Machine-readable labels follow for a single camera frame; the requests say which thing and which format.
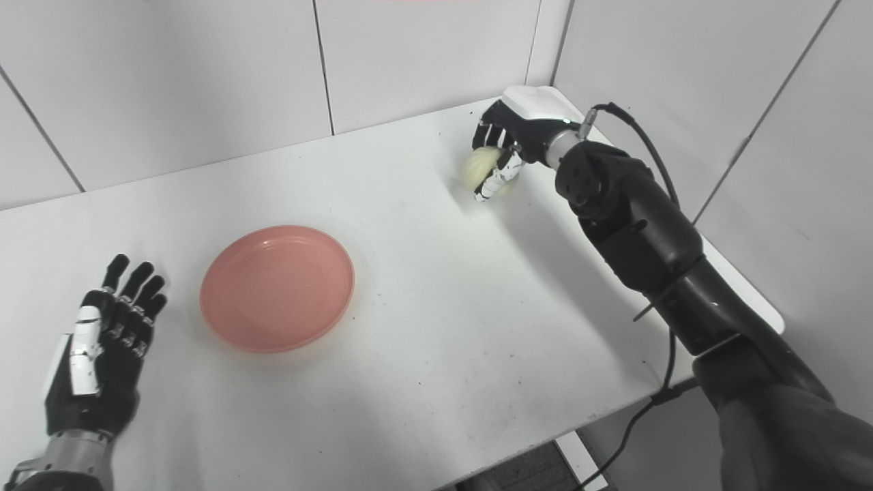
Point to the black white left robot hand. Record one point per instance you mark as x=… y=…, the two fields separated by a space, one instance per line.
x=109 y=382

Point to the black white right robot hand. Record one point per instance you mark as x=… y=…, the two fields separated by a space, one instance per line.
x=535 y=119

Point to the pale steamed bun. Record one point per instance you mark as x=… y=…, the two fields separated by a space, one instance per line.
x=479 y=168

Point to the pink round plate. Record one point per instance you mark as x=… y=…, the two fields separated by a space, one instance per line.
x=277 y=289

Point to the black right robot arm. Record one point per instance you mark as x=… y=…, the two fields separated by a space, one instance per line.
x=655 y=245

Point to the white table leg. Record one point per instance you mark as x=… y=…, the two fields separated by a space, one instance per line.
x=580 y=464

